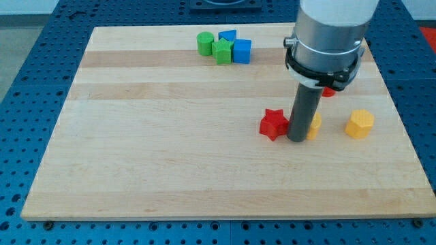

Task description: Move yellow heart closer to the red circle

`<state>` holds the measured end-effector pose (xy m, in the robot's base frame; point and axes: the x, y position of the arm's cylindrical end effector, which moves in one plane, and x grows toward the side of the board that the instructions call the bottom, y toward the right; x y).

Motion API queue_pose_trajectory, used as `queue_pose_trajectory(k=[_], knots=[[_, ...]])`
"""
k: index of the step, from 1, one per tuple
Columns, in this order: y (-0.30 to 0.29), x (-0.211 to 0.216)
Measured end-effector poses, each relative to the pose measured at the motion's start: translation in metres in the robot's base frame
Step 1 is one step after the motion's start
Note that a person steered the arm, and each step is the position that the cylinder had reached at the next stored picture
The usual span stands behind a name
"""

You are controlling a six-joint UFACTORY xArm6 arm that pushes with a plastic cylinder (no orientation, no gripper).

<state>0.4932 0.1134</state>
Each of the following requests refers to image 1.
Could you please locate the red star block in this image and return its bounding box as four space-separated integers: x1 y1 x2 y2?
259 108 289 141

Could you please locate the light wooden board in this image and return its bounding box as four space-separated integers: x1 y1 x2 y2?
21 23 435 221

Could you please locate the green cylinder block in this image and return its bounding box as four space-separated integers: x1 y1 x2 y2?
196 31 215 56

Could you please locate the yellow hexagon block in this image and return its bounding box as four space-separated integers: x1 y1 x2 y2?
345 110 375 139

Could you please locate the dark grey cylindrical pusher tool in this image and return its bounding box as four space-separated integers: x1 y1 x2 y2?
287 84 323 142

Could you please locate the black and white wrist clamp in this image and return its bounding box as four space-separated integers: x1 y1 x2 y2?
283 37 365 91

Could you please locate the yellow heart block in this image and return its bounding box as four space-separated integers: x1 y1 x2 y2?
306 112 322 140

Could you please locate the red circle block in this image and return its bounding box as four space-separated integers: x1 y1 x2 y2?
322 87 336 97

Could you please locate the blue cube block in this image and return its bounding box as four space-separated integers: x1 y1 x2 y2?
233 39 251 64

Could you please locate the blue triangle block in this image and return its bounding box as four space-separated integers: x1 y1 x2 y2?
218 29 237 42

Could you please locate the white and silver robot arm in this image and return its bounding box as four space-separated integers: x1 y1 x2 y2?
292 0 379 72

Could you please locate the green star block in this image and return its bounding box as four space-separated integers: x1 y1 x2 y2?
212 38 234 65

